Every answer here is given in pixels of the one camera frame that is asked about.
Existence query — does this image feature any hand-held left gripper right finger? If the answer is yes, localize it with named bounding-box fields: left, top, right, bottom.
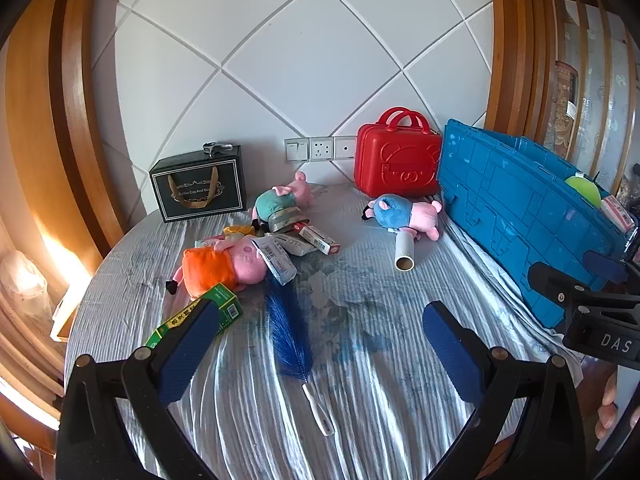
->
left=422, top=301, right=586, bottom=480

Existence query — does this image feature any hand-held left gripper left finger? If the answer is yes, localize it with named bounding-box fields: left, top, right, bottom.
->
left=55, top=300, right=221, bottom=480

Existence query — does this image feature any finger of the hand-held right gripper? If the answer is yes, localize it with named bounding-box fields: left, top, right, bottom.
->
left=584, top=252, right=628, bottom=286
left=528, top=261, right=640, bottom=306

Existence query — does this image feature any blue plastic crate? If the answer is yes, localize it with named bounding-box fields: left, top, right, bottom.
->
left=436, top=119, right=633, bottom=330

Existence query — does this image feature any blue bristle brush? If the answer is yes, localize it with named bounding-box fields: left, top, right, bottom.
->
left=265, top=272, right=336, bottom=437

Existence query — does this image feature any white blue printed box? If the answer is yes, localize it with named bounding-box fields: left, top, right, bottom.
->
left=250, top=234, right=299, bottom=286

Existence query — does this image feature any person's right hand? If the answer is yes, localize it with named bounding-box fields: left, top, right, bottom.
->
left=595, top=370, right=619, bottom=441

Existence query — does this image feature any pink white box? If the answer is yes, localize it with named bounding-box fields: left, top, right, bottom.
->
left=600, top=195, right=636, bottom=233

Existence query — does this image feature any green medicine box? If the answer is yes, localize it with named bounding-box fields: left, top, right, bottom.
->
left=145, top=282, right=243, bottom=348

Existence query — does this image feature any green ball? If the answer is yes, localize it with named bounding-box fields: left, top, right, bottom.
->
left=565, top=174, right=603, bottom=208

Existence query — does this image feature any pig plush orange dress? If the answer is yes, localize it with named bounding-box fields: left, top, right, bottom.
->
left=166, top=236, right=271, bottom=301

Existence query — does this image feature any cardboard tube roll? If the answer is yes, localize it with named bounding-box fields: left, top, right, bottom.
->
left=394, top=227, right=417, bottom=272

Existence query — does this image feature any blue-dress pig plush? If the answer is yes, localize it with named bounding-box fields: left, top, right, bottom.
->
left=362, top=194, right=445, bottom=241

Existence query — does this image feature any black gift box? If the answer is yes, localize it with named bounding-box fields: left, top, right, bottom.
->
left=149, top=145, right=248, bottom=223

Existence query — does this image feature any red white small box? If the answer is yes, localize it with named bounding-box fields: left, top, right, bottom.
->
left=295, top=221, right=342, bottom=256

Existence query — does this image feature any pig plush green dress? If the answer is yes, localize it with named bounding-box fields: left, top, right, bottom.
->
left=250, top=171, right=315, bottom=233

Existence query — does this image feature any red small suitcase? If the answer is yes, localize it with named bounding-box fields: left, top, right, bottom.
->
left=354, top=106, right=443, bottom=198

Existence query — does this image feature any white wall socket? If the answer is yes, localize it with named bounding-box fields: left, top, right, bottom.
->
left=333, top=135, right=358, bottom=160
left=308, top=136, right=335, bottom=162

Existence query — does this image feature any wooden wall frame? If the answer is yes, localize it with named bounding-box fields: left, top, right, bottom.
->
left=0, top=0, right=132, bottom=461
left=484, top=0, right=558, bottom=133

